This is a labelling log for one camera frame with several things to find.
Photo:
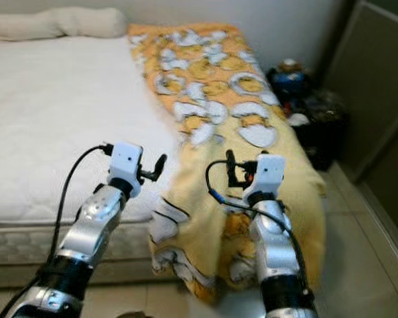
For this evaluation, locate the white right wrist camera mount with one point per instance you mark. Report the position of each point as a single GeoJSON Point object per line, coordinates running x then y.
{"type": "Point", "coordinates": [266, 173]}

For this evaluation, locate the white quilted mattress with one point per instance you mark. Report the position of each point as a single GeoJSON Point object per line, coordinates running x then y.
{"type": "Point", "coordinates": [66, 126]}

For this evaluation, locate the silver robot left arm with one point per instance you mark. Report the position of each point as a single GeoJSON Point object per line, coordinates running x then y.
{"type": "Point", "coordinates": [86, 238]}

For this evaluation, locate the orange cartoon print blanket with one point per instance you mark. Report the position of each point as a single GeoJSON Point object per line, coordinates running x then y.
{"type": "Point", "coordinates": [232, 132]}

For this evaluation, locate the beige bolster pillow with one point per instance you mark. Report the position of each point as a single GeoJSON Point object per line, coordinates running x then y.
{"type": "Point", "coordinates": [93, 21]}
{"type": "Point", "coordinates": [26, 28]}

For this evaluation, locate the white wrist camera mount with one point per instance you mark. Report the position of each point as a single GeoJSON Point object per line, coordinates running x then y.
{"type": "Point", "coordinates": [126, 164]}
{"type": "Point", "coordinates": [266, 173]}

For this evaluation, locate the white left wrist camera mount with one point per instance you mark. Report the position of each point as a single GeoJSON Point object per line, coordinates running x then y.
{"type": "Point", "coordinates": [126, 164]}

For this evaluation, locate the dark grey wardrobe door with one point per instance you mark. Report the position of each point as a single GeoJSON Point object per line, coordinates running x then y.
{"type": "Point", "coordinates": [371, 73]}

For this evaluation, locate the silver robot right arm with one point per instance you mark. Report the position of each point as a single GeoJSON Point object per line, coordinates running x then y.
{"type": "Point", "coordinates": [282, 258]}

